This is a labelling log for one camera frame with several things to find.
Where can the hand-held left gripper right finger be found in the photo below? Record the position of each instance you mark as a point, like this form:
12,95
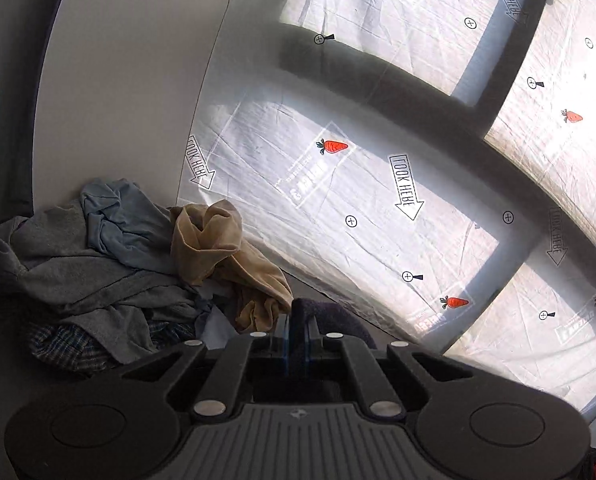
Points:
309,347

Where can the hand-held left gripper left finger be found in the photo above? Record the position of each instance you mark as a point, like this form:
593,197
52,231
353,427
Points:
282,347

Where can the tan crumpled garment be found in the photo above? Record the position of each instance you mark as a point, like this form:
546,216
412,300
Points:
203,245

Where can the white carrot print bedsheet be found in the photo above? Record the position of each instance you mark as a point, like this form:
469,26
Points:
377,210

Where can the light blue crumpled garment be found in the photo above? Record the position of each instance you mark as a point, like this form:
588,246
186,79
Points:
128,225

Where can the grey crumpled garment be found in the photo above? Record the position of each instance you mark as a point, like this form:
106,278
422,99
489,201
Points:
78,270

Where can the blue plaid garment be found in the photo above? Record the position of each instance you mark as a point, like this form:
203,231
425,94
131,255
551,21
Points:
58,344

